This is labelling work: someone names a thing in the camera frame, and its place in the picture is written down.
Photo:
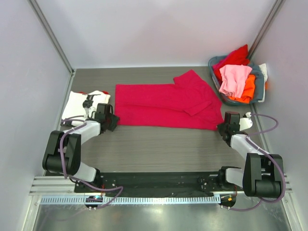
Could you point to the folded white t shirt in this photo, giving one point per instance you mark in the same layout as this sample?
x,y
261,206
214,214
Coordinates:
x,y
81,105

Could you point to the orange t shirt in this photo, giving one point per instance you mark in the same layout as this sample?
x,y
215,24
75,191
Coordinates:
x,y
248,92

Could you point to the crimson t shirt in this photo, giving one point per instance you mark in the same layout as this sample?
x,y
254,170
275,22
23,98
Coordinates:
x,y
188,102

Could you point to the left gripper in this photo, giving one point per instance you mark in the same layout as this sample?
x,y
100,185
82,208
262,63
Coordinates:
x,y
114,120

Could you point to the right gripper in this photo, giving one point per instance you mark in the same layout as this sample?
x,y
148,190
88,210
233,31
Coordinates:
x,y
223,128

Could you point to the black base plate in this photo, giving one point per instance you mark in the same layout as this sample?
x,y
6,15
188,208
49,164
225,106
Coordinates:
x,y
166,184

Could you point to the white cloth in basket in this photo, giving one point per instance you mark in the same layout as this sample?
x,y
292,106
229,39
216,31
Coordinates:
x,y
263,69

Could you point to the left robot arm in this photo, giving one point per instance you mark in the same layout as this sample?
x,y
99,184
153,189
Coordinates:
x,y
63,150

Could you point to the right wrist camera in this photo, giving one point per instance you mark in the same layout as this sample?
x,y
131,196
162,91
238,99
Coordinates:
x,y
246,121

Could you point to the red t shirt in basket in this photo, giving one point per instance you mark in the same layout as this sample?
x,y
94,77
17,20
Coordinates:
x,y
236,57

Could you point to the right aluminium frame post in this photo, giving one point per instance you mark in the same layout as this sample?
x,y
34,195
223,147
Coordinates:
x,y
276,7

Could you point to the pink t shirt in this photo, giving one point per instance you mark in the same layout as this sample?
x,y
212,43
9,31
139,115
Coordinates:
x,y
234,79

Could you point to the aluminium frame post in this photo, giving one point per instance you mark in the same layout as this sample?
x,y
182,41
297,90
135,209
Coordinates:
x,y
276,7
47,28

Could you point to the slotted cable duct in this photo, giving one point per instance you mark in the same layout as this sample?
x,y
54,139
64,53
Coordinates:
x,y
98,200

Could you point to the blue laundry basket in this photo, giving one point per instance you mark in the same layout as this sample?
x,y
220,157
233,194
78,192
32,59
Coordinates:
x,y
259,82

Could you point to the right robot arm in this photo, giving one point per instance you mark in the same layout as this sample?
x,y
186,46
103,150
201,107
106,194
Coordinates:
x,y
262,175

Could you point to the left aluminium frame post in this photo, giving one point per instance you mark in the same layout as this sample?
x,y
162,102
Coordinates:
x,y
47,28

